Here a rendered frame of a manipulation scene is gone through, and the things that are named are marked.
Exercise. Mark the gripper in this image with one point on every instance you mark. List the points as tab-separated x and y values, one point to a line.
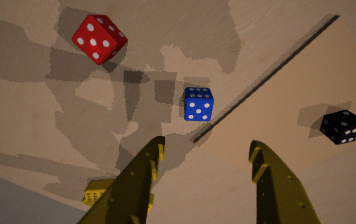
281	197

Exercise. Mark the red die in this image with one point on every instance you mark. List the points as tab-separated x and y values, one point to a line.
99	38

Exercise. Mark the blue die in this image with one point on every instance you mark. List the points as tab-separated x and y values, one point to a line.
198	104

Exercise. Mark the black die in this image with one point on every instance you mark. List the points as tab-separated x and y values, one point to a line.
339	127

